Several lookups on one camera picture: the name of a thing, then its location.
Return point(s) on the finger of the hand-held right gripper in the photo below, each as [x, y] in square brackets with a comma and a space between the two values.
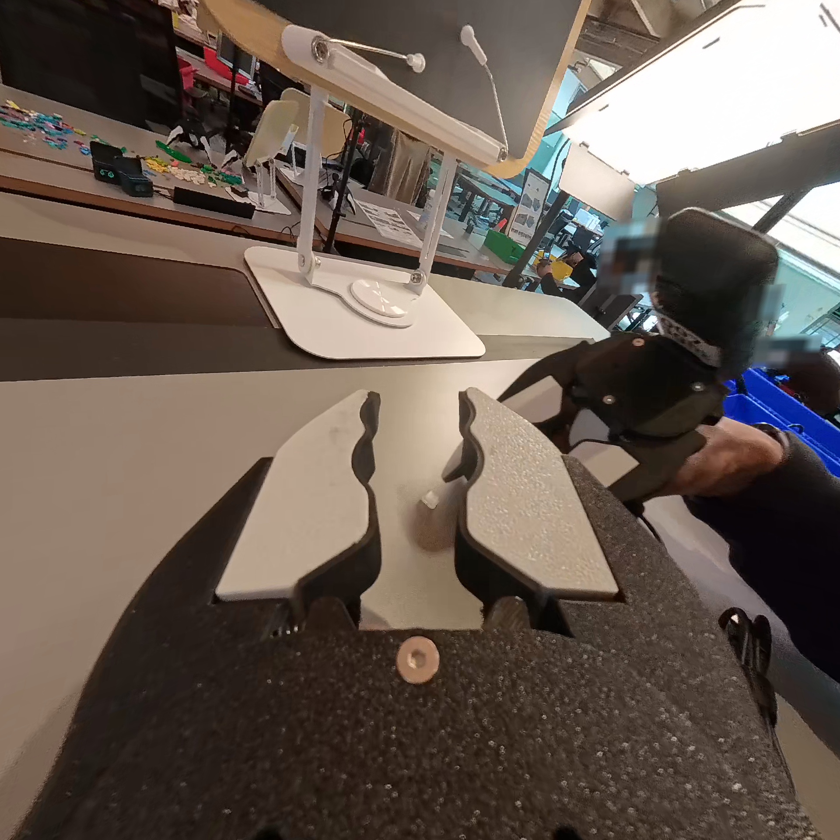
[461, 467]
[551, 374]

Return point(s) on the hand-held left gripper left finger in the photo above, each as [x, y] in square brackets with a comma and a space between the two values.
[308, 505]

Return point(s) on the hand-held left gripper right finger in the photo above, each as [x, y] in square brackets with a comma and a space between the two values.
[531, 505]

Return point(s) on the person's right forearm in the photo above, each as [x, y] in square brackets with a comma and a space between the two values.
[787, 564]

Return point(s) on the person's right hand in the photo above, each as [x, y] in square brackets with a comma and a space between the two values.
[728, 463]

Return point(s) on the blue plastic bin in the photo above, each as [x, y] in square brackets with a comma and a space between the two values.
[761, 403]

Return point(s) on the green plastic bin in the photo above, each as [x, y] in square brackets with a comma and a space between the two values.
[504, 248]

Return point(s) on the standing poster sign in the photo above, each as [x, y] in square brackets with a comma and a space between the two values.
[530, 203]

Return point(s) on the studio light panel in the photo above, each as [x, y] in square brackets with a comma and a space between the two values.
[689, 85]

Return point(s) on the printed paper sheet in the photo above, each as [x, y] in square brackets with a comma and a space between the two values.
[394, 220]

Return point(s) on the beige hanging cloth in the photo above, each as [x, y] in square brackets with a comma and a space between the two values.
[408, 167]

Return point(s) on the dark desk mat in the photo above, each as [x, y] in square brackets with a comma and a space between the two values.
[131, 295]

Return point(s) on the black power strip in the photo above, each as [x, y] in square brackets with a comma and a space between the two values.
[210, 200]

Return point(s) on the dark panel with wooden edge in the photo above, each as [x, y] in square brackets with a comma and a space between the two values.
[426, 52]

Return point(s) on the pile of white green bricks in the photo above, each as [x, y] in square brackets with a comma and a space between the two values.
[190, 174]

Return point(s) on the small white tablet stand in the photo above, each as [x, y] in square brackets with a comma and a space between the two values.
[269, 131]

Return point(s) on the black device green display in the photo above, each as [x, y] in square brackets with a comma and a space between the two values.
[108, 164]

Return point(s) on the pile of colourful bricks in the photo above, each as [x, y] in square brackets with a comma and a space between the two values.
[39, 121]

